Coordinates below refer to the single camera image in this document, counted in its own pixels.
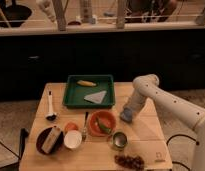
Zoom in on blue sponge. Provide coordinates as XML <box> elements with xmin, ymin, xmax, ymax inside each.
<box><xmin>120</xmin><ymin>108</ymin><xmax>133</xmax><ymax>123</ymax></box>

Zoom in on small metal cup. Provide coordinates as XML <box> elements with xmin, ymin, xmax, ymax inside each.
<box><xmin>112</xmin><ymin>132</ymin><xmax>128</xmax><ymax>149</ymax></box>

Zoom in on green plastic tray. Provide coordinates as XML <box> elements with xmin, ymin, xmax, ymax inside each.
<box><xmin>63</xmin><ymin>75</ymin><xmax>115</xmax><ymax>109</ymax></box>

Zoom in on yellow corn cob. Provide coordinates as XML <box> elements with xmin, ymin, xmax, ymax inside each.
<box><xmin>77</xmin><ymin>80</ymin><xmax>97</xmax><ymax>87</ymax></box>

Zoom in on dark fork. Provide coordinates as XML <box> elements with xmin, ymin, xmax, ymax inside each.
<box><xmin>82</xmin><ymin>112</ymin><xmax>89</xmax><ymax>141</ymax></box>

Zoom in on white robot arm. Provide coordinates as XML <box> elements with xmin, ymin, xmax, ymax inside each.
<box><xmin>120</xmin><ymin>74</ymin><xmax>205</xmax><ymax>171</ymax></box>

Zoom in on black cable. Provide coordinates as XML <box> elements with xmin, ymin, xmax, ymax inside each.
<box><xmin>166</xmin><ymin>133</ymin><xmax>199</xmax><ymax>171</ymax></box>

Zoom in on green chili pepper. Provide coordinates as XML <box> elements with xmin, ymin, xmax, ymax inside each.
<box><xmin>96</xmin><ymin>118</ymin><xmax>112</xmax><ymax>134</ymax></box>

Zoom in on grey folded cloth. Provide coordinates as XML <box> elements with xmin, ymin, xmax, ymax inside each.
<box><xmin>84</xmin><ymin>90</ymin><xmax>106</xmax><ymax>104</ymax></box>

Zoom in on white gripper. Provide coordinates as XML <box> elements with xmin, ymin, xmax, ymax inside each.
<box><xmin>123</xmin><ymin>90</ymin><xmax>147</xmax><ymax>118</ymax></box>

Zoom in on small orange cup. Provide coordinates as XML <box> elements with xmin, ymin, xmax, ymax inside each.
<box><xmin>64</xmin><ymin>122</ymin><xmax>78</xmax><ymax>132</ymax></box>

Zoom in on beige block on plate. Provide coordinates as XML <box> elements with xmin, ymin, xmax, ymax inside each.
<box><xmin>41</xmin><ymin>126</ymin><xmax>62</xmax><ymax>154</ymax></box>

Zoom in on orange bowl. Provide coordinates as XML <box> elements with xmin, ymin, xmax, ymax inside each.
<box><xmin>88</xmin><ymin>110</ymin><xmax>116</xmax><ymax>137</ymax></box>

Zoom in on white handled ladle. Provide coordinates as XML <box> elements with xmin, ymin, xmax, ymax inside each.
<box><xmin>46</xmin><ymin>91</ymin><xmax>57</xmax><ymax>121</ymax></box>

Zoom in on white bowl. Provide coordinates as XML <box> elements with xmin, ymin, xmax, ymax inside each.
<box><xmin>64</xmin><ymin>130</ymin><xmax>82</xmax><ymax>149</ymax></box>

